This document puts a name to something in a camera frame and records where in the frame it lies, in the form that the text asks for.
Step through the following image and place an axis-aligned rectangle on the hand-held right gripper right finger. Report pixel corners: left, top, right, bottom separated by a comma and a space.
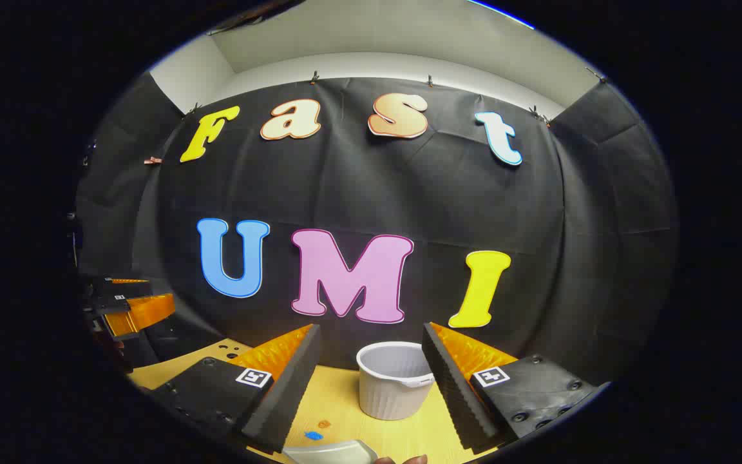
421, 322, 611, 452

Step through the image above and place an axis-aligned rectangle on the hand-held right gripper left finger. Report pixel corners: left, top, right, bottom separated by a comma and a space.
151, 324, 322, 453

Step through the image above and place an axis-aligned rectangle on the wooden desktop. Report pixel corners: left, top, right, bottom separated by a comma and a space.
128, 337, 500, 464

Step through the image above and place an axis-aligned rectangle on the white dustpan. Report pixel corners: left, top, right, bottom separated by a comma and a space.
283, 440, 379, 464

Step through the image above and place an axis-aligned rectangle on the white ribbed garbage bin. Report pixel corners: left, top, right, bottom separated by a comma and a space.
356, 342, 436, 421

